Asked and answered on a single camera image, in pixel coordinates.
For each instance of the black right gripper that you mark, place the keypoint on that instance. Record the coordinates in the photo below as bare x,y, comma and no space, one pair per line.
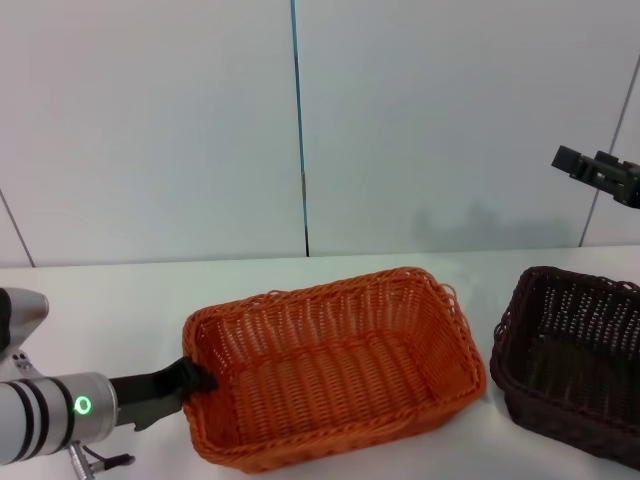
627,187

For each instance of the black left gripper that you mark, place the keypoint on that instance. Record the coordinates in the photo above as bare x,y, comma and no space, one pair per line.
145,397

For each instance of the dark brown woven basket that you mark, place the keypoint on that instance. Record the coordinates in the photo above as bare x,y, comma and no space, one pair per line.
575,365

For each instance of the orange woven plastic basket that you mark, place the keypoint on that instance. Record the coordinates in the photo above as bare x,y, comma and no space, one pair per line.
330,380

